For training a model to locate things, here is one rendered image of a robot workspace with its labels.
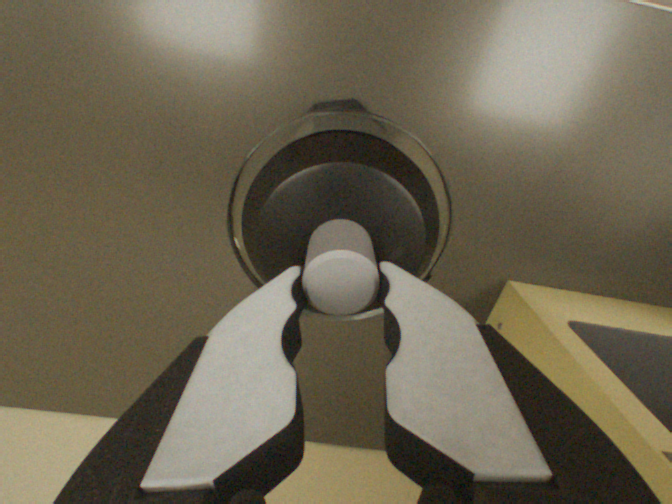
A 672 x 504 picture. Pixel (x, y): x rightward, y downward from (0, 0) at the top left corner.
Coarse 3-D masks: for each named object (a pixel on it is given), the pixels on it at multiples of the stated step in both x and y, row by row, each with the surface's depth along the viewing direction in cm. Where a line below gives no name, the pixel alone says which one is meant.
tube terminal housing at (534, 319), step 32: (512, 288) 42; (544, 288) 43; (512, 320) 41; (544, 320) 36; (576, 320) 38; (608, 320) 39; (640, 320) 40; (544, 352) 35; (576, 352) 32; (576, 384) 30; (608, 384) 29; (608, 416) 27; (640, 416) 26; (640, 448) 24
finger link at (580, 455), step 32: (512, 352) 8; (512, 384) 7; (544, 384) 7; (544, 416) 6; (576, 416) 6; (544, 448) 6; (576, 448) 6; (608, 448) 6; (576, 480) 5; (608, 480) 5; (640, 480) 5
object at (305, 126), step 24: (312, 120) 13; (336, 120) 13; (360, 120) 13; (384, 120) 13; (264, 144) 14; (288, 144) 14; (408, 144) 14; (240, 168) 14; (432, 168) 14; (240, 192) 15; (240, 216) 15; (240, 240) 16; (240, 264) 16; (432, 264) 16; (312, 312) 18
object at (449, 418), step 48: (384, 288) 11; (432, 288) 10; (384, 336) 10; (432, 336) 8; (480, 336) 8; (432, 384) 7; (480, 384) 7; (432, 432) 6; (480, 432) 6; (528, 432) 6; (432, 480) 6; (480, 480) 6; (528, 480) 6
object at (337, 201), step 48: (336, 144) 13; (384, 144) 13; (288, 192) 13; (336, 192) 13; (384, 192) 13; (432, 192) 14; (288, 240) 14; (336, 240) 12; (384, 240) 14; (432, 240) 15; (336, 288) 11
